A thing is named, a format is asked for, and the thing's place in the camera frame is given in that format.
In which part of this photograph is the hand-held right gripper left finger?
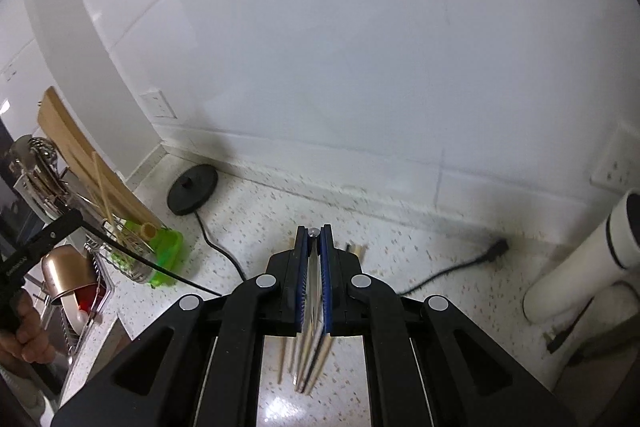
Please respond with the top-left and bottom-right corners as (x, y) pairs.
(50, 226), (313, 427)

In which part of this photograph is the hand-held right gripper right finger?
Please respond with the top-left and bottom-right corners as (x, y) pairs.
(320, 225), (578, 427)

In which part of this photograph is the stainless steel utensil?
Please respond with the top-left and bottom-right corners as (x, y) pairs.
(299, 227), (323, 380)

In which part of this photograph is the green utensil holder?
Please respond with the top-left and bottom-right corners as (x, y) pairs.
(102, 217), (185, 290)

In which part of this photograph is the person's left hand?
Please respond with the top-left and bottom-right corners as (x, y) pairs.
(0, 292), (57, 365)

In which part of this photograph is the copper cup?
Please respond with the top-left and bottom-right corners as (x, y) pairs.
(41, 244), (97, 305)

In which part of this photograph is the metal dish rack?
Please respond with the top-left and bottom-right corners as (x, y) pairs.
(10, 134), (117, 358)

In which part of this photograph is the bundle of wooden chopsticks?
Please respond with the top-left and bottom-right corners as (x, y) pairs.
(295, 243), (361, 392)

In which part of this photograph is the steel slotted spoon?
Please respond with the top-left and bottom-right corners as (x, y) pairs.
(27, 137), (58, 170)

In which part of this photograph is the steel ladle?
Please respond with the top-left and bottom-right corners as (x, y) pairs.
(10, 136), (36, 168)

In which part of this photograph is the wooden cutting board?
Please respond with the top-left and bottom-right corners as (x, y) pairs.
(36, 87), (166, 233)

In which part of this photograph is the black round kettle base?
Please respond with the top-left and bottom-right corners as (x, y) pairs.
(167, 164), (219, 215)

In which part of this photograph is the white cylindrical appliance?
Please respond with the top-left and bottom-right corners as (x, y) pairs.
(522, 189), (640, 325)

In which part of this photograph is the black kettle base cable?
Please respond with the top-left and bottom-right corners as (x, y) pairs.
(192, 211), (248, 283)

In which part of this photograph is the black power cable with plug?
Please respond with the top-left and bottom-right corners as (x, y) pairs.
(400, 239), (510, 295)

